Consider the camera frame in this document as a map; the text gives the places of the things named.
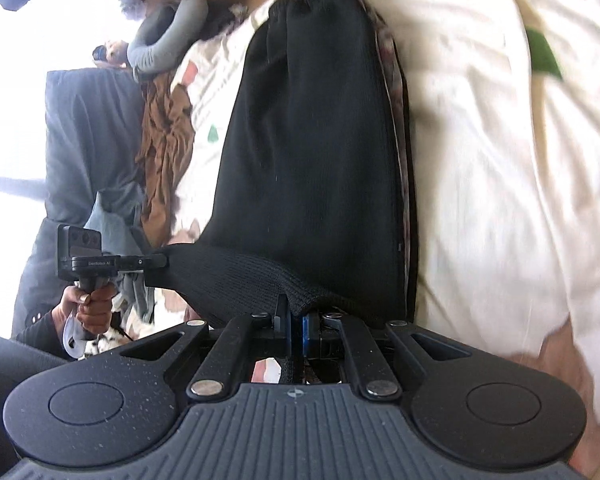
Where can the person's left hand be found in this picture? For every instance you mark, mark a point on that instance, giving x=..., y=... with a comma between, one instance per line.
x=97, y=310

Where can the small teddy bear toy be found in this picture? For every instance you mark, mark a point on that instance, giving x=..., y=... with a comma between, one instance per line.
x=112, y=52

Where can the dark grey pillow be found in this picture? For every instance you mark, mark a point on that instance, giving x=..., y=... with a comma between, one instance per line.
x=90, y=135

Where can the cream bear print blanket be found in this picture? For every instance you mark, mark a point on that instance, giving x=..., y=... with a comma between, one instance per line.
x=505, y=160

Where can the brown garment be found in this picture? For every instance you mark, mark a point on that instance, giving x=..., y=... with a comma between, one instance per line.
x=167, y=160

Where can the dark cloth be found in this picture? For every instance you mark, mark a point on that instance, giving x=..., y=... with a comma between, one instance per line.
x=220, y=20

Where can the black pants with bear-print trim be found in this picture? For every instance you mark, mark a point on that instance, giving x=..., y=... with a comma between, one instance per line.
x=305, y=135

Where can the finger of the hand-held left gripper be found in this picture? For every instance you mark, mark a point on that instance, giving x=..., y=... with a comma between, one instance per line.
x=160, y=260

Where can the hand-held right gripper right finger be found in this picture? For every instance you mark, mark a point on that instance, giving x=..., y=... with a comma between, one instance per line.
x=310, y=330

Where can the grey-blue garment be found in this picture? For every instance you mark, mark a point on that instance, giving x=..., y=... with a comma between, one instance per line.
x=112, y=225

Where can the person's left forearm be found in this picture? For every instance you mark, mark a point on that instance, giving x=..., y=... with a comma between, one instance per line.
x=37, y=332

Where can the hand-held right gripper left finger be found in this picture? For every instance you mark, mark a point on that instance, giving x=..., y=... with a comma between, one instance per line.
x=281, y=320

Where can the grey neck pillow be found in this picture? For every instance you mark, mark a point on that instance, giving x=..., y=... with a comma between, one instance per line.
x=180, y=25

